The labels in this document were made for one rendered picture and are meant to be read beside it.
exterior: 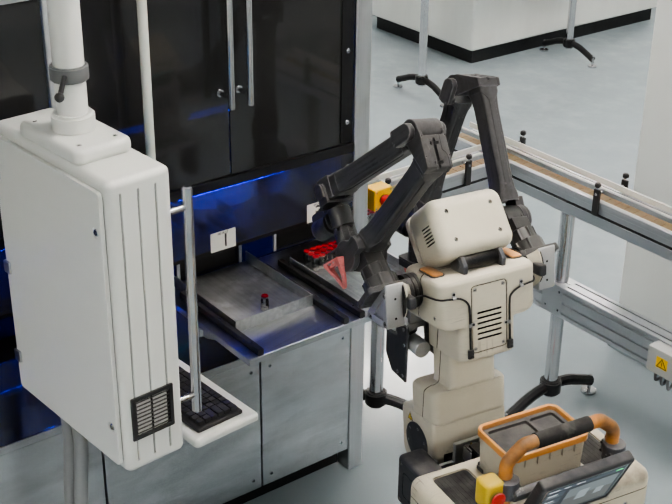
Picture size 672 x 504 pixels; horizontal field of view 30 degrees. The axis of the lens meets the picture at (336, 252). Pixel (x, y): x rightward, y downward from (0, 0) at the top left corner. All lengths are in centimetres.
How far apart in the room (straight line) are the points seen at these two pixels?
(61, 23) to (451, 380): 126
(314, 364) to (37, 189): 141
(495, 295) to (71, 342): 101
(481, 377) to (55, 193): 114
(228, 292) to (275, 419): 59
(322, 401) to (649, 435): 126
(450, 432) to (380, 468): 120
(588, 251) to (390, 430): 176
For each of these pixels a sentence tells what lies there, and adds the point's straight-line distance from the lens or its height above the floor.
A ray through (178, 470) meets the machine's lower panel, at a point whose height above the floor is 29.
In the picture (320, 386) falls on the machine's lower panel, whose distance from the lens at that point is 410.
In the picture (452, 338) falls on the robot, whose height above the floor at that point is 107.
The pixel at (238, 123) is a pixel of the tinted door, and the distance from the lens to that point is 352.
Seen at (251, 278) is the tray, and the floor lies 88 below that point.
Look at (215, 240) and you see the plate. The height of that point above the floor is 103.
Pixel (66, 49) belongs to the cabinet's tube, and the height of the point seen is 178.
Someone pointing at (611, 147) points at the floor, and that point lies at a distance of 721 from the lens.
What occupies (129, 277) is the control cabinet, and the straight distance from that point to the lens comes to 280.
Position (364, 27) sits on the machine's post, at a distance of 369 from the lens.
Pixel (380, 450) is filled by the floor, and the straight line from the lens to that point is 448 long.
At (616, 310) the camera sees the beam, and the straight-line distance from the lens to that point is 433.
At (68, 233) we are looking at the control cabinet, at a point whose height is 138.
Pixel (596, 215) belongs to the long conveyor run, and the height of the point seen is 89.
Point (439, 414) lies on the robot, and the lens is 317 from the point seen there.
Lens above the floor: 261
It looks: 27 degrees down
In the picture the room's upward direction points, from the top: 1 degrees clockwise
